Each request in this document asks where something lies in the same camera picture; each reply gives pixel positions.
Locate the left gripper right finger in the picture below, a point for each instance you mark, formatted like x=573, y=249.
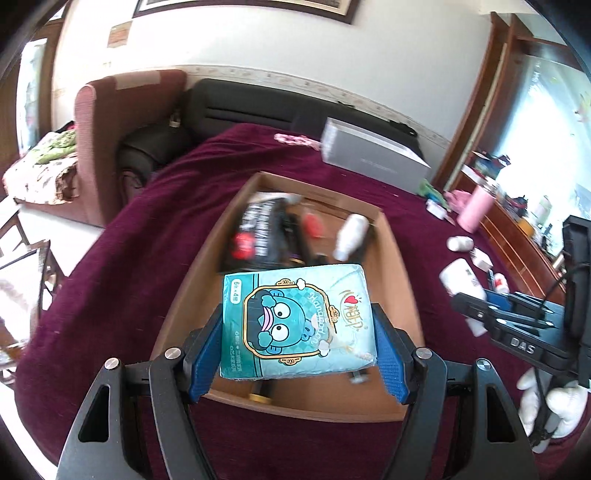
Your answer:
x=461, y=422

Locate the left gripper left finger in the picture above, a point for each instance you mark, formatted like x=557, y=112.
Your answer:
x=107, y=437

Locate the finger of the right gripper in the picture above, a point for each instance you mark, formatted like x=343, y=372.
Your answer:
x=484, y=311
x=517, y=302

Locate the large white pill bottle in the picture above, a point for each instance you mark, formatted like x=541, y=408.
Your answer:
x=458, y=277

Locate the grey capped black marker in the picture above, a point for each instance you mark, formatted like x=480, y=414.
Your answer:
x=359, y=376

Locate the white spray bottle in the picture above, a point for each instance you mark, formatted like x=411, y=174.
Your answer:
x=350, y=237

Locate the yellow capped black marker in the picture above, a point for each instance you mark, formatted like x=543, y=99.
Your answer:
x=262, y=391

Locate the number six candle box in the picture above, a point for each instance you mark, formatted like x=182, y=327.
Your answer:
x=313, y=225

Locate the teal tissue pack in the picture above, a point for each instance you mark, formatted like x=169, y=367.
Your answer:
x=296, y=322

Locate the purple capped black marker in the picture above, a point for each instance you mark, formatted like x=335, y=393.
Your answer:
x=298, y=251

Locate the black crab snack bag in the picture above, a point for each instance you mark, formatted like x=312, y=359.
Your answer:
x=263, y=235

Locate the yellow round jar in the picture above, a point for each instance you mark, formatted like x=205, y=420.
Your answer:
x=477, y=327

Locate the white gloved right hand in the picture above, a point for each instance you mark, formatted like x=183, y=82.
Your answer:
x=567, y=403

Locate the white bottle red label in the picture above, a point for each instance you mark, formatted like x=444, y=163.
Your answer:
x=501, y=285

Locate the olive capped black marker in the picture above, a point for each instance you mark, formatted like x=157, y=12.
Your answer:
x=491, y=280

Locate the white power adapter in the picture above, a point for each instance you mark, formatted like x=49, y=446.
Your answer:
x=481, y=260

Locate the small white pill bottle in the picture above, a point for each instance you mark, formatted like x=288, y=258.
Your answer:
x=460, y=244

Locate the yellow tape roll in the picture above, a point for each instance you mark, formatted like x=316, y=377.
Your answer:
x=526, y=227

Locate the pink thermos bottle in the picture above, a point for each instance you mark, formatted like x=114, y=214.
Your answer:
x=478, y=205

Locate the white usb charger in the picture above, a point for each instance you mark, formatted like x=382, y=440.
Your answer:
x=436, y=209

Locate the pink plush toy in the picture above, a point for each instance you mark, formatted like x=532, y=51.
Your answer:
x=457, y=200

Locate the green cloth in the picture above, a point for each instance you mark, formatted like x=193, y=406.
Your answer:
x=427, y=190

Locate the brown wooden footboard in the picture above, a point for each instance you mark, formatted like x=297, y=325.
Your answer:
x=486, y=115

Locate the maroon bed cover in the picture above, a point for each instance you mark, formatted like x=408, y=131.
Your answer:
x=115, y=301

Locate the cardboard tray box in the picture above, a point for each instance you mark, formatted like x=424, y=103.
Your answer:
x=329, y=397

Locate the grey shoe box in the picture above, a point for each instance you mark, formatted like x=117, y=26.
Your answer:
x=372, y=155

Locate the floral bedding pile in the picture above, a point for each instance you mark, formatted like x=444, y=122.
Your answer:
x=47, y=174

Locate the black sofa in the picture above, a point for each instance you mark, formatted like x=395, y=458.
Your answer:
x=211, y=107

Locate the maroon armchair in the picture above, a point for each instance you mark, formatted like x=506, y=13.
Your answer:
x=105, y=111

